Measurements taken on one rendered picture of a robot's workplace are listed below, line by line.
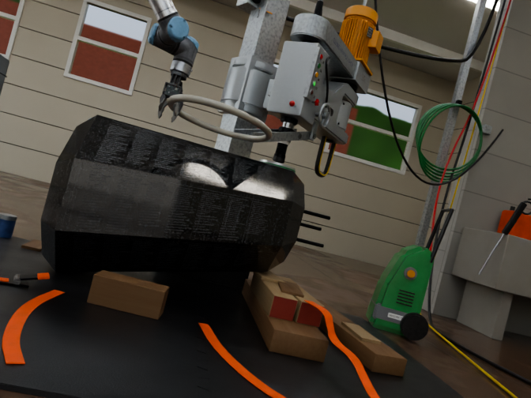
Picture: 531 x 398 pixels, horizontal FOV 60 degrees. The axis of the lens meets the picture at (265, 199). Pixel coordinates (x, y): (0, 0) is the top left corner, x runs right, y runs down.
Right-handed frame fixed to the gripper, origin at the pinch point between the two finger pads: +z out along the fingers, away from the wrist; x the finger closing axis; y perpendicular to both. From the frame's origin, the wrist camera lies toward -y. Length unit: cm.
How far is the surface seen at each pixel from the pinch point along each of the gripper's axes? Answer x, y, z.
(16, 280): -34, 14, 83
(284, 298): 74, -2, 62
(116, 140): -21.9, -13.1, 15.0
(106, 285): 0, 12, 76
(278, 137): 51, -37, -14
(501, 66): 239, -206, -178
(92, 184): -22.4, -1.8, 37.7
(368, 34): 91, -93, -112
